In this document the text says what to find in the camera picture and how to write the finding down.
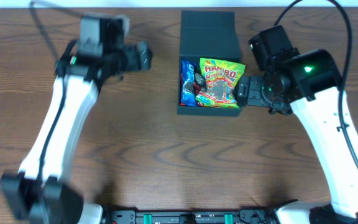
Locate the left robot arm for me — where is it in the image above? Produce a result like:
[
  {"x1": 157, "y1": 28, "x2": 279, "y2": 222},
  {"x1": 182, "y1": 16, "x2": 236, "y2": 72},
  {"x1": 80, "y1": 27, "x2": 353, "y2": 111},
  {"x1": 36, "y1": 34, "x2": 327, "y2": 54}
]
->
[{"x1": 0, "y1": 40, "x2": 152, "y2": 223}]

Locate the blue Oreo cookie pack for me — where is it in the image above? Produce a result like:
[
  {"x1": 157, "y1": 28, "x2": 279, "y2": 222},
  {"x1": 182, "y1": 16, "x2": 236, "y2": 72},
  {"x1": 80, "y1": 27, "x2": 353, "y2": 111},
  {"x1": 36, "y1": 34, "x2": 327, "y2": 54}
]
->
[{"x1": 180, "y1": 60, "x2": 197, "y2": 107}]

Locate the red Hacks candy bag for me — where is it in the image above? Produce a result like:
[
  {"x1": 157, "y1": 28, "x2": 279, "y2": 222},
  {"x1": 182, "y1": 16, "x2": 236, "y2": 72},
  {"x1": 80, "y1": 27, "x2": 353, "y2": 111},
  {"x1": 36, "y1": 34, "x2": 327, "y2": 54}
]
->
[{"x1": 193, "y1": 80, "x2": 205, "y2": 96}]

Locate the small black candy wrapper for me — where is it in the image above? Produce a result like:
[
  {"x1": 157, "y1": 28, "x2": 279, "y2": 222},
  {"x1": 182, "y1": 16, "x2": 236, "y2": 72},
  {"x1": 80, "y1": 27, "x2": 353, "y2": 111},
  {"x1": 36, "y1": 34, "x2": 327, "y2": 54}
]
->
[{"x1": 194, "y1": 73, "x2": 206, "y2": 88}]

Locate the green Haribo gummy bag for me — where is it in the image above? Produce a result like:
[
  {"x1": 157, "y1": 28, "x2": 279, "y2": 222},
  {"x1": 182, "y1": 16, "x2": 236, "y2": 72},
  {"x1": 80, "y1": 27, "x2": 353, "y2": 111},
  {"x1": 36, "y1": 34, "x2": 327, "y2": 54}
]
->
[{"x1": 195, "y1": 58, "x2": 246, "y2": 108}]

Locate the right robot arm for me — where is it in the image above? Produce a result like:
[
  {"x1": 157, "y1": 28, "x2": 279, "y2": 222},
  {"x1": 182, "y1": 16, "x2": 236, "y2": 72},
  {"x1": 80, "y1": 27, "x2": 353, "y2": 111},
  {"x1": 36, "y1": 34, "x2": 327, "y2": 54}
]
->
[{"x1": 236, "y1": 45, "x2": 358, "y2": 223}]

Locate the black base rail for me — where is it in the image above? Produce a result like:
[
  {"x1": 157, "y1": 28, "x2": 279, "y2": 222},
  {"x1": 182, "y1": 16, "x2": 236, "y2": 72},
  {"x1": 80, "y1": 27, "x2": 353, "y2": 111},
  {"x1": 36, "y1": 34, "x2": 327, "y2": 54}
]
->
[{"x1": 101, "y1": 208, "x2": 279, "y2": 224}]

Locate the dark green box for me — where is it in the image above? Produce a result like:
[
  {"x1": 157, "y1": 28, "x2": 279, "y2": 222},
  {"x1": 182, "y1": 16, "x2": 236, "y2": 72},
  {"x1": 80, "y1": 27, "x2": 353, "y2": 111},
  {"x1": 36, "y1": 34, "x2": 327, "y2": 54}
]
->
[{"x1": 177, "y1": 11, "x2": 242, "y2": 117}]

